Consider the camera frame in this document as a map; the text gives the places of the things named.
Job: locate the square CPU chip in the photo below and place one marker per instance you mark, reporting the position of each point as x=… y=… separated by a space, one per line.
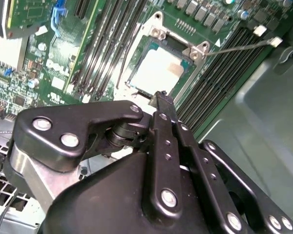
x=158 y=70

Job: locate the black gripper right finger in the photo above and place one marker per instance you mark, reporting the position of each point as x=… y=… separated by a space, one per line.
x=210 y=185

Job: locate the thin metal locking lever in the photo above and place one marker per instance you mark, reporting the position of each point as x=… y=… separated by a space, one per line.
x=276 y=42

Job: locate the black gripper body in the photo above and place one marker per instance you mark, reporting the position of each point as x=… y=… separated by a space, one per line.
x=100 y=200

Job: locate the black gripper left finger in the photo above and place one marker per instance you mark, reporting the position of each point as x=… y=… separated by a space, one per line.
x=63 y=122

